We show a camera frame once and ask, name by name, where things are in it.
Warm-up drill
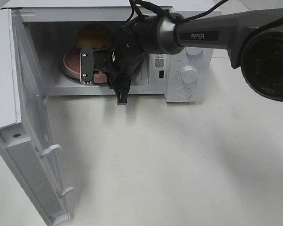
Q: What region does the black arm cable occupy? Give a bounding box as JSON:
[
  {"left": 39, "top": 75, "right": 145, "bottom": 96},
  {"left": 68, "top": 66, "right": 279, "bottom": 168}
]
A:
[{"left": 103, "top": 0, "right": 283, "bottom": 71}]

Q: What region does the glass microwave turntable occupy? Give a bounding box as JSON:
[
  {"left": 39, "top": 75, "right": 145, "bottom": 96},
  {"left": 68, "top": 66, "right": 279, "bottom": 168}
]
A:
[{"left": 58, "top": 60, "right": 143, "bottom": 85}]

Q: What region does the pink round plate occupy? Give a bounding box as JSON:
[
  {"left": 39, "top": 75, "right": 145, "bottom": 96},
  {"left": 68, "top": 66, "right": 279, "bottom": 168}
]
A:
[{"left": 61, "top": 47, "right": 108, "bottom": 84}]

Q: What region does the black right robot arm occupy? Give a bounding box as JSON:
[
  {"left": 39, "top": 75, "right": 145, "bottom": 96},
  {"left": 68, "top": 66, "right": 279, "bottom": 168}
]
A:
[{"left": 80, "top": 8, "right": 283, "bottom": 104}]

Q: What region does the white microwave oven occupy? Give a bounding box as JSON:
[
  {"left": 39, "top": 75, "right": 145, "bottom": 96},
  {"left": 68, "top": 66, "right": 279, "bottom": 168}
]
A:
[{"left": 1, "top": 0, "right": 213, "bottom": 102}]

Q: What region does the white microwave knob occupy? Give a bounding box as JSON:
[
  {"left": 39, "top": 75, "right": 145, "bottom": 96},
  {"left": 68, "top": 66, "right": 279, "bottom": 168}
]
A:
[{"left": 181, "top": 66, "right": 198, "bottom": 83}]

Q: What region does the white microwave door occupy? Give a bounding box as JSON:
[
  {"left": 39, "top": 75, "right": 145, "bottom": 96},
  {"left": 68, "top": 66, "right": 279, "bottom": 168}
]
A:
[{"left": 0, "top": 8, "right": 73, "bottom": 226}]

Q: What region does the white warning label sticker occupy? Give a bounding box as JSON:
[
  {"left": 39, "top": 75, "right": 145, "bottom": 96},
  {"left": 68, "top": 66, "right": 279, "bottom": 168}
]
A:
[{"left": 154, "top": 54, "right": 166, "bottom": 69}]

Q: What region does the toy burger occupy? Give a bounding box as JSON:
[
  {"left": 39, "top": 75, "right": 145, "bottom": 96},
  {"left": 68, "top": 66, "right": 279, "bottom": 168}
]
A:
[{"left": 76, "top": 24, "right": 112, "bottom": 49}]

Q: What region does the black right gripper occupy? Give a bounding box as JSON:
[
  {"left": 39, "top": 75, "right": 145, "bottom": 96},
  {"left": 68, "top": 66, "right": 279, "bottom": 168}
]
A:
[{"left": 79, "top": 46, "right": 131, "bottom": 105}]

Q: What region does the white round door-release button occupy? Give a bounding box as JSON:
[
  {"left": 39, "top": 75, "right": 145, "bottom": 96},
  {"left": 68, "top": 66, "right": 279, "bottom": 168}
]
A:
[{"left": 178, "top": 88, "right": 192, "bottom": 99}]

